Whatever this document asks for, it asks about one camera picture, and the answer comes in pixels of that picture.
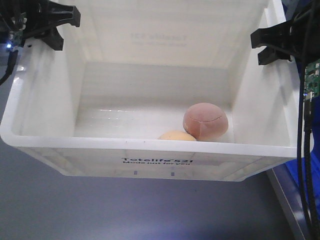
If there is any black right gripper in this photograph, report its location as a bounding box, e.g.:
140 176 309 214
250 0 320 66

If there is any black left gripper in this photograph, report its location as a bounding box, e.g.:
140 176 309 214
0 0 81 51

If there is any pink plush ball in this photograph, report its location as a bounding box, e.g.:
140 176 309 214
182 102 229 142

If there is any white plastic tote box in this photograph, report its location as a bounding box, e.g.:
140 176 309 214
0 0 299 182

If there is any cream plush ball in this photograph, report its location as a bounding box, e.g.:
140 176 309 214
158 130 197 141

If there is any green circuit board left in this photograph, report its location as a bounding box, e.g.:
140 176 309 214
5 12 28 52

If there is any green circuit board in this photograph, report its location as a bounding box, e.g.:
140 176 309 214
303 59 320 100
5 12 28 52

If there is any green circuit board right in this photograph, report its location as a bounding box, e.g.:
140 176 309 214
303 59 320 100

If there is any black left cable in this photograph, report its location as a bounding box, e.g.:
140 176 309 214
0 48 18 86

